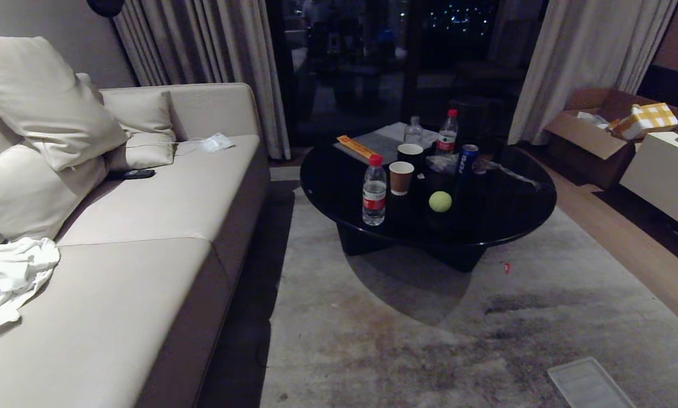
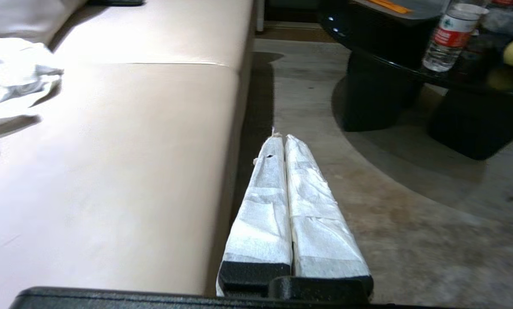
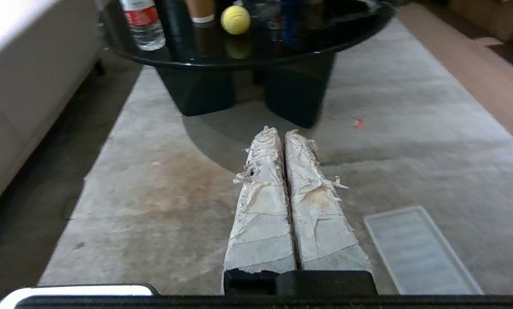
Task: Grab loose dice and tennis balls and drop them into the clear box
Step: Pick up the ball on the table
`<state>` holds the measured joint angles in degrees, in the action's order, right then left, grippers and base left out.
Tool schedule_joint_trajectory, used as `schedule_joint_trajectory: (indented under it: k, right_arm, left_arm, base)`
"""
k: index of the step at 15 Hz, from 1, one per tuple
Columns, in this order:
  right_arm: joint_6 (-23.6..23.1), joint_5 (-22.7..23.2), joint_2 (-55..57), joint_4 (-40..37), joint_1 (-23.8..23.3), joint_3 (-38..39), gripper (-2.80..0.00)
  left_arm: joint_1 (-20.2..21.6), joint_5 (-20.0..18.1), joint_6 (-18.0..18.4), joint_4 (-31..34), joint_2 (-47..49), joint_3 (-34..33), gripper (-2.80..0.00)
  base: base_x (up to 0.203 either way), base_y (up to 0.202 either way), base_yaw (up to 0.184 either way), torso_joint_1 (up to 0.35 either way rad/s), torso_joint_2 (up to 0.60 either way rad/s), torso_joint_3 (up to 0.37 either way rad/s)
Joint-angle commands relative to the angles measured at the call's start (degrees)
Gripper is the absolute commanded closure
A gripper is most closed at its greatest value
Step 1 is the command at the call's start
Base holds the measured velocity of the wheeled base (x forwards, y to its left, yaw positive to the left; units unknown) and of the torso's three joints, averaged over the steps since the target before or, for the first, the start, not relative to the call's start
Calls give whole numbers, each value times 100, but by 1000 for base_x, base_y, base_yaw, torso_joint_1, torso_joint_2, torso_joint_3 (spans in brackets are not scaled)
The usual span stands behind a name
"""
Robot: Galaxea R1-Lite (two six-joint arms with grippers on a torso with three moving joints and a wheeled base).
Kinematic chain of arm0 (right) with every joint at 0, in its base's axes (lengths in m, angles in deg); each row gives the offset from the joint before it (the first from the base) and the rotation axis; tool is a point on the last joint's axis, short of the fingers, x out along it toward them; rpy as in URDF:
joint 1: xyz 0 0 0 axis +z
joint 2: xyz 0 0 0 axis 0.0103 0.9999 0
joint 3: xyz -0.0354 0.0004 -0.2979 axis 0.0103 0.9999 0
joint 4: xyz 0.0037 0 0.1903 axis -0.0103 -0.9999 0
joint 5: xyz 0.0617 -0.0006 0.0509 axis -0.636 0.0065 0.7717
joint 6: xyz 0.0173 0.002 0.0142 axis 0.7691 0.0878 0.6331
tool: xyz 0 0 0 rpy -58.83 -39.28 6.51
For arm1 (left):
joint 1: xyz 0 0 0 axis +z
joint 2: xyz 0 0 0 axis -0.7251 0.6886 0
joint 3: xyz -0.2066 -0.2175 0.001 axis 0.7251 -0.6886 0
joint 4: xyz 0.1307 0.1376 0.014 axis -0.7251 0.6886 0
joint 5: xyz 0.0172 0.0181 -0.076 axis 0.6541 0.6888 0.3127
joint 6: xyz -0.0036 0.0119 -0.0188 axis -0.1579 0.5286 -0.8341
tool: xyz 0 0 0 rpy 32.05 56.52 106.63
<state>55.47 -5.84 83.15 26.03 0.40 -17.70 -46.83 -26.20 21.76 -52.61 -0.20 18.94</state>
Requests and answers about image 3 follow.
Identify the blue can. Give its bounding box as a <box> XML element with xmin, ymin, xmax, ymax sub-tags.
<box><xmin>280</xmin><ymin>0</ymin><xmax>301</xmax><ymax>43</ymax></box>

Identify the clear plastic box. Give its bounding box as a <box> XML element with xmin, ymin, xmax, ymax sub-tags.
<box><xmin>363</xmin><ymin>206</ymin><xmax>484</xmax><ymax>296</ymax></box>

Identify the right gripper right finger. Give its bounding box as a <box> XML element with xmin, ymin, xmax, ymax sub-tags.
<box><xmin>284</xmin><ymin>129</ymin><xmax>377</xmax><ymax>296</ymax></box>

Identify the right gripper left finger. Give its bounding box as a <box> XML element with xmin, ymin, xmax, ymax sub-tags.
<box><xmin>221</xmin><ymin>126</ymin><xmax>296</xmax><ymax>296</ymax></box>

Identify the yellow tennis ball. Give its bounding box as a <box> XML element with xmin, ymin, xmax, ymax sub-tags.
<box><xmin>220</xmin><ymin>5</ymin><xmax>251</xmax><ymax>35</ymax></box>

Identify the black round coffee table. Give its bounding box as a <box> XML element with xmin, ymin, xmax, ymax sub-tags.
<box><xmin>100</xmin><ymin>0</ymin><xmax>396</xmax><ymax>129</ymax></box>

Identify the white sofa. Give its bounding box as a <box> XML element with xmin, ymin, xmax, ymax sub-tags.
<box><xmin>0</xmin><ymin>0</ymin><xmax>107</xmax><ymax>217</ymax></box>

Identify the brown paper cup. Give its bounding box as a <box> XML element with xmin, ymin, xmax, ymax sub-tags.
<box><xmin>185</xmin><ymin>0</ymin><xmax>215</xmax><ymax>24</ymax></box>

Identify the clear plastic water bottle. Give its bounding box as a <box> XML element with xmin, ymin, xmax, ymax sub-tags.
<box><xmin>120</xmin><ymin>0</ymin><xmax>166</xmax><ymax>51</ymax></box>

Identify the grey rug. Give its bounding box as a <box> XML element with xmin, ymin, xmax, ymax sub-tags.
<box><xmin>38</xmin><ymin>17</ymin><xmax>513</xmax><ymax>297</ymax></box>

